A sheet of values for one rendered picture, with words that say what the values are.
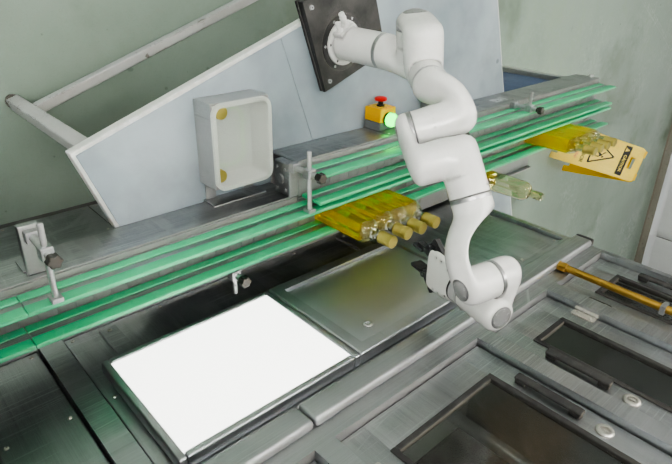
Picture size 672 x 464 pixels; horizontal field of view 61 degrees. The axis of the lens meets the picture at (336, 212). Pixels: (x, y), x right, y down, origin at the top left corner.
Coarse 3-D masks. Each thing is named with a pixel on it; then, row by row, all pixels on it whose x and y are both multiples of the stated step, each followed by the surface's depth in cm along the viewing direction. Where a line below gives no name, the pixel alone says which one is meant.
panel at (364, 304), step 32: (352, 256) 161; (384, 256) 163; (416, 256) 163; (288, 288) 146; (320, 288) 147; (352, 288) 147; (384, 288) 148; (416, 288) 148; (320, 320) 133; (352, 320) 135; (384, 320) 135; (416, 320) 134; (128, 352) 122; (352, 352) 123; (320, 384) 116; (256, 416) 106; (192, 448) 99
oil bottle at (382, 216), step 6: (348, 204) 158; (354, 204) 158; (360, 204) 158; (366, 204) 158; (372, 204) 158; (360, 210) 155; (366, 210) 154; (372, 210) 154; (378, 210) 154; (384, 210) 154; (372, 216) 152; (378, 216) 151; (384, 216) 151; (390, 216) 152; (378, 222) 151; (384, 222) 151; (378, 228) 152; (384, 228) 152
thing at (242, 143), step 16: (256, 96) 141; (240, 112) 147; (256, 112) 148; (224, 128) 146; (240, 128) 149; (256, 128) 150; (224, 144) 147; (240, 144) 151; (256, 144) 152; (272, 144) 149; (224, 160) 149; (240, 160) 152; (256, 160) 154; (272, 160) 150; (240, 176) 149; (256, 176) 150
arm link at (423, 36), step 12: (408, 12) 138; (420, 12) 136; (396, 24) 140; (408, 24) 131; (420, 24) 128; (432, 24) 128; (408, 36) 129; (420, 36) 127; (432, 36) 127; (408, 48) 130; (420, 48) 128; (432, 48) 128; (408, 60) 132; (420, 60) 130; (432, 60) 130; (408, 72) 132
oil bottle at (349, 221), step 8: (336, 208) 156; (344, 208) 156; (352, 208) 156; (320, 216) 160; (328, 216) 157; (336, 216) 154; (344, 216) 152; (352, 216) 152; (360, 216) 152; (368, 216) 152; (328, 224) 158; (336, 224) 155; (344, 224) 153; (352, 224) 150; (360, 224) 148; (368, 224) 148; (376, 224) 149; (344, 232) 154; (352, 232) 151; (360, 232) 149; (368, 232) 148; (360, 240) 150; (368, 240) 149
